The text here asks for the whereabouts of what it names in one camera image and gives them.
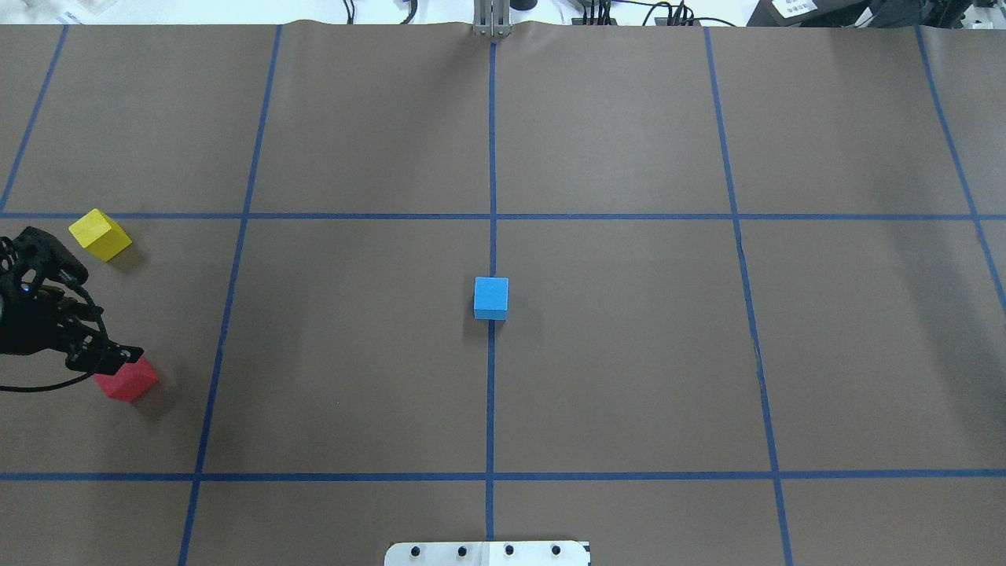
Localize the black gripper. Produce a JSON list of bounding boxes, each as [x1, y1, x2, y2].
[[1, 291, 145, 373]]

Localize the red cube block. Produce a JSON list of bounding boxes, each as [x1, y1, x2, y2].
[[94, 357, 160, 402]]

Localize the yellow cube block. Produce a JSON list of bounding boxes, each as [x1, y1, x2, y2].
[[68, 208, 133, 263]]

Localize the blue cube block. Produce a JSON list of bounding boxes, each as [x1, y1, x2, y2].
[[473, 277, 509, 320]]

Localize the black cardboard box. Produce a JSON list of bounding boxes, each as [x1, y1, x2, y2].
[[745, 0, 928, 29]]

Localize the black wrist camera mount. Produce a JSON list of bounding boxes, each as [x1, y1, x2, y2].
[[1, 226, 90, 305]]

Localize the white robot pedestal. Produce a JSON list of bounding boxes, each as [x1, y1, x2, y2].
[[384, 540, 592, 565]]

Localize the aluminium frame post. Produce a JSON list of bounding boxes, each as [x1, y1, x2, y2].
[[472, 0, 512, 39]]

